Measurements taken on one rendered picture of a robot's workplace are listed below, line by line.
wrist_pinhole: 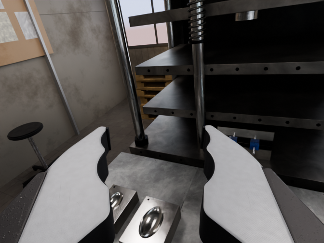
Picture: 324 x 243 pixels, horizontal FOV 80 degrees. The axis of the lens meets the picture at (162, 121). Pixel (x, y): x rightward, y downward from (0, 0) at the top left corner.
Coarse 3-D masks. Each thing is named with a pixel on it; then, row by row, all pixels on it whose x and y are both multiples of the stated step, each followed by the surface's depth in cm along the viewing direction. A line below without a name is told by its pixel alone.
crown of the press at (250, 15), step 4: (244, 12) 98; (248, 12) 98; (252, 12) 98; (256, 12) 98; (236, 16) 102; (240, 16) 100; (244, 16) 99; (248, 16) 98; (252, 16) 98; (256, 16) 99; (236, 20) 103; (240, 20) 101
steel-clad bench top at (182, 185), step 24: (120, 168) 110; (144, 168) 107; (168, 168) 105; (192, 168) 102; (144, 192) 92; (168, 192) 90; (192, 192) 89; (312, 192) 81; (192, 216) 78; (192, 240) 70
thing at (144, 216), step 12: (144, 204) 78; (156, 204) 77; (168, 204) 76; (144, 216) 74; (156, 216) 75; (168, 216) 72; (180, 216) 78; (132, 228) 70; (144, 228) 71; (156, 228) 71; (168, 228) 68; (120, 240) 66; (132, 240) 66; (144, 240) 65; (156, 240) 65; (168, 240) 68
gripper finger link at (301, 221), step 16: (272, 176) 8; (272, 192) 7; (288, 192) 7; (288, 208) 7; (304, 208) 7; (288, 224) 6; (304, 224) 6; (320, 224) 6; (304, 240) 6; (320, 240) 6
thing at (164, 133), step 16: (160, 128) 146; (176, 128) 143; (192, 128) 140; (288, 128) 125; (304, 128) 123; (160, 144) 128; (176, 144) 126; (192, 144) 123; (288, 144) 111; (304, 144) 110; (320, 144) 108; (176, 160) 118; (192, 160) 113; (272, 160) 102; (288, 160) 100; (304, 160) 99; (320, 160) 98; (288, 176) 92; (304, 176) 90; (320, 176) 89
